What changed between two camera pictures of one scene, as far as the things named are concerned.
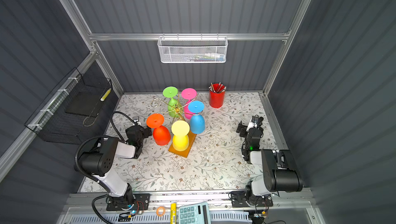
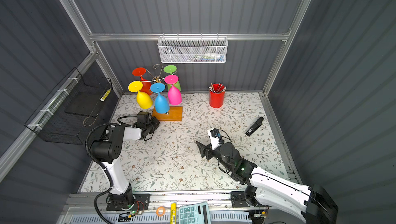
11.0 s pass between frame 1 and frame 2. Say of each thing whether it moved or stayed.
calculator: stayed
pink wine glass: moved
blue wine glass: moved
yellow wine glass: moved
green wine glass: moved
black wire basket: stayed
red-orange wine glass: moved
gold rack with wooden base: moved
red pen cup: stayed
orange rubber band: stayed
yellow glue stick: stayed
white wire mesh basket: stayed
